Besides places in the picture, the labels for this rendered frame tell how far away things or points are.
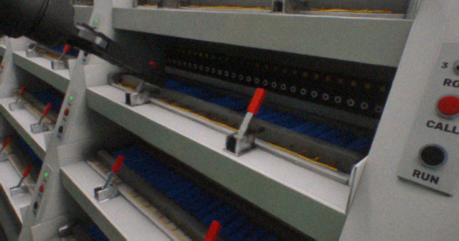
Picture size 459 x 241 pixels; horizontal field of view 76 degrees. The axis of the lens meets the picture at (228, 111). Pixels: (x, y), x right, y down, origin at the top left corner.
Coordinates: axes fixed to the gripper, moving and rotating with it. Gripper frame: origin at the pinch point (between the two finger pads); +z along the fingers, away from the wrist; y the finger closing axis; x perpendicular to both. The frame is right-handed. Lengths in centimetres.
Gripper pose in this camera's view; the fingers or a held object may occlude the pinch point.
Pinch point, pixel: (146, 72)
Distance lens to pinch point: 59.4
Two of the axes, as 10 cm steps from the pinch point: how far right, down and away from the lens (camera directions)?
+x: 4.0, -9.1, 0.9
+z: 5.7, 3.2, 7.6
